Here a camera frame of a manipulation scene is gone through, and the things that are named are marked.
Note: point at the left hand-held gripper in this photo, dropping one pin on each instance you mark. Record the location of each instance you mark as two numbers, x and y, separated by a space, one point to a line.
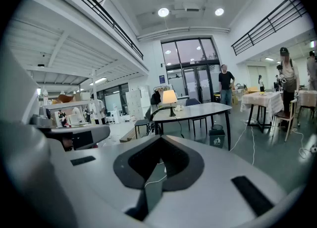
19 91

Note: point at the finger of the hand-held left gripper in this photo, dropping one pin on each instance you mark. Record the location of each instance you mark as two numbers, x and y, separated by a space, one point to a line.
99 133

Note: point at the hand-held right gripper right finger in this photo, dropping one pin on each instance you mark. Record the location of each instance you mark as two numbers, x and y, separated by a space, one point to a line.
210 197

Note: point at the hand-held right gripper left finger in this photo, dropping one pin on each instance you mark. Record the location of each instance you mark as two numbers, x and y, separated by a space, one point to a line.
104 172

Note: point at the table lamp with cream shade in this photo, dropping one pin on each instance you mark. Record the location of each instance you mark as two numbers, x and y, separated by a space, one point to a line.
169 96

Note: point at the wooden bench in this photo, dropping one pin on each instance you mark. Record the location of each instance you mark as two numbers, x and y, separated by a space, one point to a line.
127 137

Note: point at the dark upholstered chair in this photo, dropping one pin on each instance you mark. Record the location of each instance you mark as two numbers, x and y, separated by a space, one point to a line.
142 122

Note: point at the white lockers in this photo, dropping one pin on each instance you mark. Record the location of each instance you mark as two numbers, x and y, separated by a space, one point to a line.
135 101

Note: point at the dark green trash bin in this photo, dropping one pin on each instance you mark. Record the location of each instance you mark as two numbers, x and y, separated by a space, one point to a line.
216 139

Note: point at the black hanging jacket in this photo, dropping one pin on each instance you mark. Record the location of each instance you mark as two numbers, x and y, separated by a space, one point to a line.
155 98

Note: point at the black mesh wastebasket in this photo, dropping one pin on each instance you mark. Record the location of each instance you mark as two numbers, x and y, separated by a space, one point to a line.
217 127

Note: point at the white flower bouquet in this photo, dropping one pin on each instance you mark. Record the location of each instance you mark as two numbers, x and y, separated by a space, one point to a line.
178 108

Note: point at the grey marble table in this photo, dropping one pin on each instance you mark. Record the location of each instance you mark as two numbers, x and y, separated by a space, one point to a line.
198 112

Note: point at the blue chair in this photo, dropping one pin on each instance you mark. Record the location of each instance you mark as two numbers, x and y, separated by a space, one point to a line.
192 102

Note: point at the black balcony railing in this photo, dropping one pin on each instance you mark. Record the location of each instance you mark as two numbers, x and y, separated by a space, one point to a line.
114 25
267 20

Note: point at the wooden chair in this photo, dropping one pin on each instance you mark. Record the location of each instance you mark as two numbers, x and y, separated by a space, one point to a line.
282 115

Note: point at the table with checked cloth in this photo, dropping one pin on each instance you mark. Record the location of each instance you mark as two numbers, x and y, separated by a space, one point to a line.
262 101
308 98

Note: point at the glass entrance doors with window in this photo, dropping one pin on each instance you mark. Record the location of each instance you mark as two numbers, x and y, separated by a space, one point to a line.
189 51

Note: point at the ceiling air conditioner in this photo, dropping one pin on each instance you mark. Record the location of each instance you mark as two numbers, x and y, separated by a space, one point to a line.
188 5

